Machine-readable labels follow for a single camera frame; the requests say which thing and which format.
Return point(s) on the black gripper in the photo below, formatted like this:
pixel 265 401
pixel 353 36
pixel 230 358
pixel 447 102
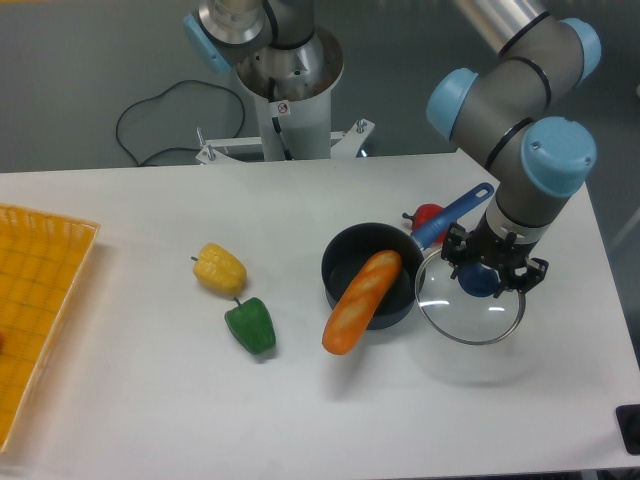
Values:
pixel 482 246

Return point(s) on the glass pot lid blue knob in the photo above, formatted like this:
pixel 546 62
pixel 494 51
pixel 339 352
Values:
pixel 462 306

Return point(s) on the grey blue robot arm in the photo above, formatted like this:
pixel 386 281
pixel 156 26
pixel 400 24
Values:
pixel 497 119

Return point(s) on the red toy bell pepper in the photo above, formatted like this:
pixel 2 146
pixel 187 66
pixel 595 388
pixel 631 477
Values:
pixel 421 215

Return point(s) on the orange toy baguette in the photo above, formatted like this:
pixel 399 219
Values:
pixel 357 306

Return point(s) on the black object at table edge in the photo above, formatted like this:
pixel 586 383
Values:
pixel 628 418

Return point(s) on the green toy bell pepper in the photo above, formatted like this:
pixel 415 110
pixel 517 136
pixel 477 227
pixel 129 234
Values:
pixel 251 325

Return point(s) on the yellow toy bell pepper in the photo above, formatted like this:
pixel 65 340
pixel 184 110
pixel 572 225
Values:
pixel 220 271

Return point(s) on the yellow plastic basket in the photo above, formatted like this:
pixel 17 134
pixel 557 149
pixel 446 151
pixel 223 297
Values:
pixel 42 257

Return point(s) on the dark pot blue handle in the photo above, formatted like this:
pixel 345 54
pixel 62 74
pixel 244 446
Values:
pixel 349 250

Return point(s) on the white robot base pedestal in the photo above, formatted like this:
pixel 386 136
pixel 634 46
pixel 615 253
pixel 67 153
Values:
pixel 292 94

